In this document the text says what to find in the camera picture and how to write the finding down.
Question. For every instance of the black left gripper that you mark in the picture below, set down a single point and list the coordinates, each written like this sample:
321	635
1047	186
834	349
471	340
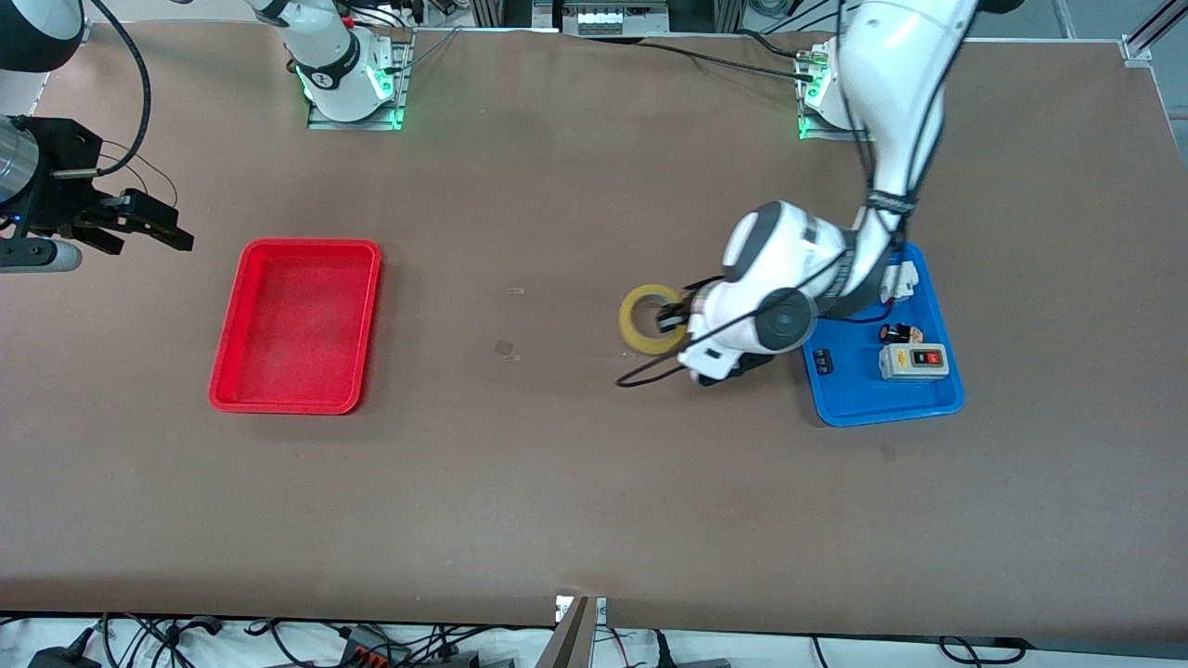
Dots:
670	318

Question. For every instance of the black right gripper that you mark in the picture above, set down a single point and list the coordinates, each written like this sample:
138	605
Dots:
63	178

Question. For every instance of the yellow clear tape roll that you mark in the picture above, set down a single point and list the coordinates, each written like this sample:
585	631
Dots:
636	334

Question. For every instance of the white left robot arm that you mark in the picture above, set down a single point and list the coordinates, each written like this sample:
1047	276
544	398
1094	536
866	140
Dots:
891	93

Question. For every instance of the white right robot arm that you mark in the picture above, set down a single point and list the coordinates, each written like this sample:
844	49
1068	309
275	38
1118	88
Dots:
329	56

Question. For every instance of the small black terminal block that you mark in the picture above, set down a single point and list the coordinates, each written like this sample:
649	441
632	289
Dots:
823	361

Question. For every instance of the red plastic tray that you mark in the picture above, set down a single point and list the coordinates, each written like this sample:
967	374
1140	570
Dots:
297	325

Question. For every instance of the blue plastic tray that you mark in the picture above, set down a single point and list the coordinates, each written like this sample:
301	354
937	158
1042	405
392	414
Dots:
858	394

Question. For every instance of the black red push button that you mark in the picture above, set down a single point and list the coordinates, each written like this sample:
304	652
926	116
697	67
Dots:
898	333

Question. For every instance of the white circuit breaker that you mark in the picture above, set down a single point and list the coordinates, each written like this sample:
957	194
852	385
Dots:
905	278

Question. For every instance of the white power strip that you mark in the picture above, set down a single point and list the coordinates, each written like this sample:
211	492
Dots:
617	20

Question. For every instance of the black power adapter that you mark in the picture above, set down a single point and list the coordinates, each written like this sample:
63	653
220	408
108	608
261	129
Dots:
60	659

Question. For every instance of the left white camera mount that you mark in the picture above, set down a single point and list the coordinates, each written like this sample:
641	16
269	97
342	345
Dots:
707	357

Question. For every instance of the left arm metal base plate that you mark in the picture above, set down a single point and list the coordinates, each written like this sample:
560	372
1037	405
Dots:
817	130

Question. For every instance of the grey switch box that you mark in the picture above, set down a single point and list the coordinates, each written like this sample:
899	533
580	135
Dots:
912	363

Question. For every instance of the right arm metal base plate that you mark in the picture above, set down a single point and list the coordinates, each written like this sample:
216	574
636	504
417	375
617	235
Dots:
405	93

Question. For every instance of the metal camera bracket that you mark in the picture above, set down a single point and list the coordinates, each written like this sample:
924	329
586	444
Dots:
575	635

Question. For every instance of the metal corner bracket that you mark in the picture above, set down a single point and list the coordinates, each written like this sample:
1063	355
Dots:
1137	48

